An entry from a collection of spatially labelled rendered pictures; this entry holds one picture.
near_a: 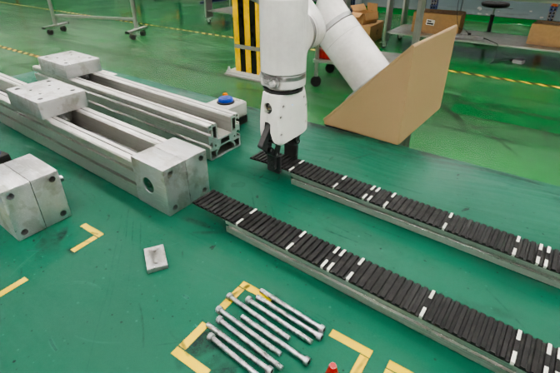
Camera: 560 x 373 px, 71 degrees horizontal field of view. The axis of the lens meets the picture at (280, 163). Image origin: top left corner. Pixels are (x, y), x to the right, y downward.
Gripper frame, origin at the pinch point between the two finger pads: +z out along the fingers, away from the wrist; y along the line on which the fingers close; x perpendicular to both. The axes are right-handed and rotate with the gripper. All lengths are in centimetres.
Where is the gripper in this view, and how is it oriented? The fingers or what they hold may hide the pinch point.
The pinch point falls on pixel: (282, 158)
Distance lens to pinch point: 81.0
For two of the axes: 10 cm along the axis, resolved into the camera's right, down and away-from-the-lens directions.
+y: 6.0, -3.9, 7.0
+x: -8.0, -2.9, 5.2
